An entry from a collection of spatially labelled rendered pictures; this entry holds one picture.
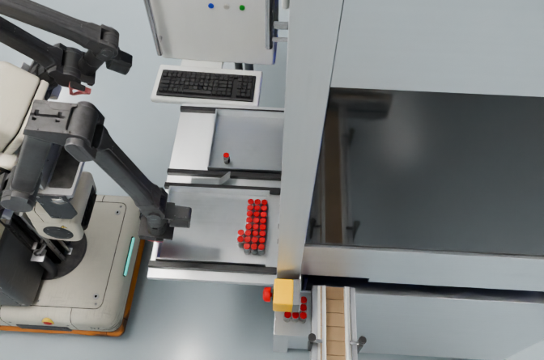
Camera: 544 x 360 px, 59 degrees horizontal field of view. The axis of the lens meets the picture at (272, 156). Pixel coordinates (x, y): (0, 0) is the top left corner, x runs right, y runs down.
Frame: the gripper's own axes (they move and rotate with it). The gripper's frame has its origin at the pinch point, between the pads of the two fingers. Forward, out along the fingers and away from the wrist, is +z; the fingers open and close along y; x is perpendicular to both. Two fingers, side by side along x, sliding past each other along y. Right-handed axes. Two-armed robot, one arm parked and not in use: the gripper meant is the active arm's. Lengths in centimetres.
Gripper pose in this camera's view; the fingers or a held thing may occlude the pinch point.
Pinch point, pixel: (157, 239)
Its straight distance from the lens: 159.5
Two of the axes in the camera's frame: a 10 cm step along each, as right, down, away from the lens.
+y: 9.8, 1.4, 1.3
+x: 0.4, -8.3, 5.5
